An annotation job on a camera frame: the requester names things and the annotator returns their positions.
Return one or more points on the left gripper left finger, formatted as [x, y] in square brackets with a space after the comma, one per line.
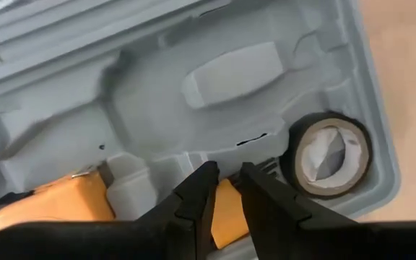
[193, 202]

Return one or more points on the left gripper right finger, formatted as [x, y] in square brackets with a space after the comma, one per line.
[273, 213]

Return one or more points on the hex key set yellow holder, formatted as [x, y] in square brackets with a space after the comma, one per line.
[229, 213]

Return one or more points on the small black tape roll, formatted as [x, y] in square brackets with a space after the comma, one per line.
[294, 162]

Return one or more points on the yellow tape measure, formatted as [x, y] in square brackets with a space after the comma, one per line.
[67, 202]

